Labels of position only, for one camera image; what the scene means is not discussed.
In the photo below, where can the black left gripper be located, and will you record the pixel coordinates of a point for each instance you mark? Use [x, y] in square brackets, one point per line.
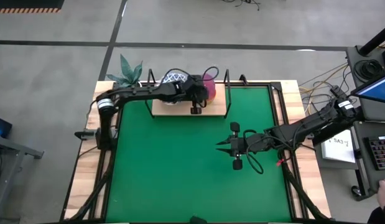
[195, 88]

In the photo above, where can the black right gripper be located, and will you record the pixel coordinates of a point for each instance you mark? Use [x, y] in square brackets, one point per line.
[251, 143]

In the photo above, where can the blue patterned paper bowl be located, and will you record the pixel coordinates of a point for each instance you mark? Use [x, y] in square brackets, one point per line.
[173, 77]

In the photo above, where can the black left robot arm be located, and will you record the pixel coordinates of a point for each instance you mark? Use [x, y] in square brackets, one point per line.
[142, 91]

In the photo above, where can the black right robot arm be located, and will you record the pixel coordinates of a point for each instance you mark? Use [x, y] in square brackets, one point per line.
[304, 127]

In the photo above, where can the red tag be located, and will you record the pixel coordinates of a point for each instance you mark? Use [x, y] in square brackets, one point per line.
[279, 162]

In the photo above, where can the green table mat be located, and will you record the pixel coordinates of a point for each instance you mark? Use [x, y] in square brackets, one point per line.
[173, 174]

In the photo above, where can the artificial plant in white pot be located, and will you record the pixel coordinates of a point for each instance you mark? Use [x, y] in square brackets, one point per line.
[128, 70]

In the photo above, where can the white sign board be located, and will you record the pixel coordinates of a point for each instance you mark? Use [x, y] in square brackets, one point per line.
[338, 149]

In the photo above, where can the black power adapter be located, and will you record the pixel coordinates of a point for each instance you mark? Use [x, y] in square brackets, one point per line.
[337, 91]

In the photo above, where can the cart caster wheel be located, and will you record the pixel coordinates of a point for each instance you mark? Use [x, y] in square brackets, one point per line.
[355, 190]

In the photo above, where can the grey equipment cart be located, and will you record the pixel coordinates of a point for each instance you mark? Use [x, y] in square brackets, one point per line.
[371, 180]

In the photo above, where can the keyboard with coloured keys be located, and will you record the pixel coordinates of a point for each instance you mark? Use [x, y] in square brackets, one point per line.
[382, 152]

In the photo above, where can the computer monitor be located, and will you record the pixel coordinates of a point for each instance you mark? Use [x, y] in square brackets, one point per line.
[377, 90]

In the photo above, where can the person's sleeve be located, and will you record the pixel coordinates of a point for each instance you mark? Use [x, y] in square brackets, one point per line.
[380, 218]

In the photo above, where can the black pole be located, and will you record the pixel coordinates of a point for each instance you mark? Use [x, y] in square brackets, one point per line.
[377, 40]

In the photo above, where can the grey side table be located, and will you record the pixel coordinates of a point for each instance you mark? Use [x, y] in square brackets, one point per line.
[15, 146]

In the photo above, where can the black mat with hazard stripes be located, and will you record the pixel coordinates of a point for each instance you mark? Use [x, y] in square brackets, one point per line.
[24, 3]

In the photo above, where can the black device with blue light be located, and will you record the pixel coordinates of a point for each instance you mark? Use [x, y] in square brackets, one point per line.
[1, 124]

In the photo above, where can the wooden shelf with black frame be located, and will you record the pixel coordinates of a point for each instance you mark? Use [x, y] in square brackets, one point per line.
[179, 110]

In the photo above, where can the black aluminium table frame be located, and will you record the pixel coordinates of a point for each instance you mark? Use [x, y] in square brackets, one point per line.
[276, 86]

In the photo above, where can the black table-level camera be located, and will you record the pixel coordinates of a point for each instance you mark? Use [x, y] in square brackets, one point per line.
[196, 221]

